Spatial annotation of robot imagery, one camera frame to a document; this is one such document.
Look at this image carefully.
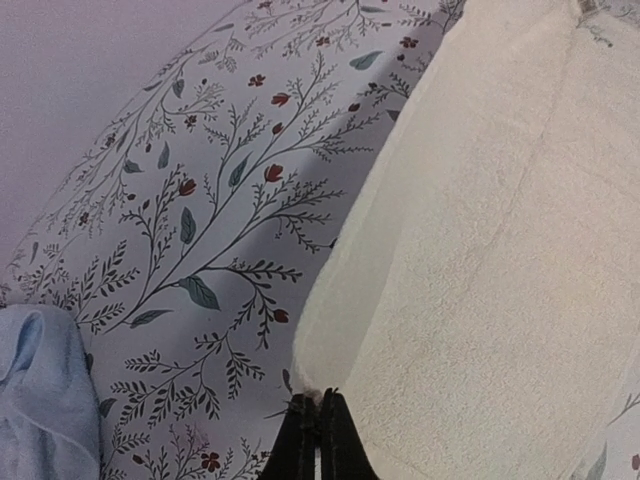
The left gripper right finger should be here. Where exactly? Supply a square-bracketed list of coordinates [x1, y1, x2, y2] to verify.
[319, 388, 380, 480]

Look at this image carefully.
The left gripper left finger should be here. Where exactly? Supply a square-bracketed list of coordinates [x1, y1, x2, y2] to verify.
[258, 394, 316, 480]

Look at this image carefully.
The cream white towel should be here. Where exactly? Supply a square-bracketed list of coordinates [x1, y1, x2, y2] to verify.
[292, 1, 639, 479]

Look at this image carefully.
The light blue crumpled cloth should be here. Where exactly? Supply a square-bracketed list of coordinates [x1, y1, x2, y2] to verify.
[1, 304, 101, 479]

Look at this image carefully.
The floral table cloth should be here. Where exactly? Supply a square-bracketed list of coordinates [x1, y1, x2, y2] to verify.
[0, 0, 640, 480]

